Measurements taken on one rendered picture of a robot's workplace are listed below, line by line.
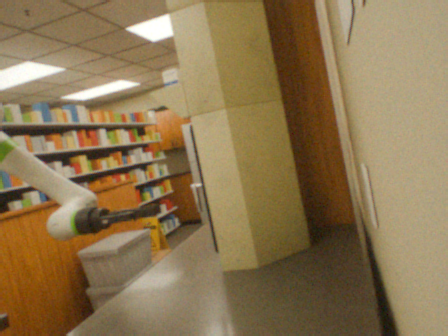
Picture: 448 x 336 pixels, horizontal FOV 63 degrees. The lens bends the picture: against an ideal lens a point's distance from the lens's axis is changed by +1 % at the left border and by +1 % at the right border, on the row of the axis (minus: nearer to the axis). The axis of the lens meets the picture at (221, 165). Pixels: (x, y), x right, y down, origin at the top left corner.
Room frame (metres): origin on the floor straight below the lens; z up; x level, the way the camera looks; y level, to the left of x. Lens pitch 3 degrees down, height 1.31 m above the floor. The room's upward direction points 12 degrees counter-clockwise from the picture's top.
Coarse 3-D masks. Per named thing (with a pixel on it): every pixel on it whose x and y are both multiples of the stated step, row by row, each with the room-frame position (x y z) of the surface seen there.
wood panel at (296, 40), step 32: (288, 0) 1.32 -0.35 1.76; (288, 32) 1.33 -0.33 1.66; (288, 64) 1.34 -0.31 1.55; (320, 64) 1.30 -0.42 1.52; (288, 96) 1.34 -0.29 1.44; (320, 96) 1.31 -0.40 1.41; (320, 128) 1.32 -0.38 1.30; (320, 160) 1.32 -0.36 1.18; (320, 192) 1.33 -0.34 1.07; (320, 224) 1.34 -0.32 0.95
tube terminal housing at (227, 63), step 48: (192, 48) 1.05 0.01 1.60; (240, 48) 1.08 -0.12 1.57; (192, 96) 1.06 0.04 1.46; (240, 96) 1.06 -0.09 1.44; (240, 144) 1.05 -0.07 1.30; (288, 144) 1.12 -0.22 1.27; (240, 192) 1.04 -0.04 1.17; (288, 192) 1.11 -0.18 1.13; (240, 240) 1.05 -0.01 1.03; (288, 240) 1.09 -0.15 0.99
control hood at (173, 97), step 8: (168, 88) 1.09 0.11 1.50; (176, 88) 1.08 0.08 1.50; (152, 96) 1.10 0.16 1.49; (160, 96) 1.09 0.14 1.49; (168, 96) 1.09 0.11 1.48; (176, 96) 1.08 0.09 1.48; (184, 96) 1.07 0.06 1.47; (168, 104) 1.09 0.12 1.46; (176, 104) 1.08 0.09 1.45; (184, 104) 1.07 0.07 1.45; (176, 112) 1.08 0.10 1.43; (184, 112) 1.07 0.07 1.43
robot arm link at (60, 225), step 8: (64, 208) 1.30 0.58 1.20; (72, 208) 1.31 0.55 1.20; (80, 208) 1.33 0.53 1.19; (56, 216) 1.26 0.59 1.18; (64, 216) 1.26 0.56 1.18; (72, 216) 1.24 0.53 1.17; (48, 224) 1.26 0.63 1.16; (56, 224) 1.25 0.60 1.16; (64, 224) 1.24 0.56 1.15; (72, 224) 1.23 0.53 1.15; (48, 232) 1.27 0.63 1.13; (56, 232) 1.25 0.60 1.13; (64, 232) 1.25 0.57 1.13; (72, 232) 1.24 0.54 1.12; (64, 240) 1.28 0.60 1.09
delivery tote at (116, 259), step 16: (112, 240) 3.35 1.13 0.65; (128, 240) 3.19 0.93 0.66; (144, 240) 3.42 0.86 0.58; (80, 256) 3.08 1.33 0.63; (96, 256) 3.04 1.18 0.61; (112, 256) 3.00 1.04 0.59; (128, 256) 3.14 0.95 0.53; (144, 256) 3.38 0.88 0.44; (96, 272) 3.08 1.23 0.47; (112, 272) 3.03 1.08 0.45; (128, 272) 3.12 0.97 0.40
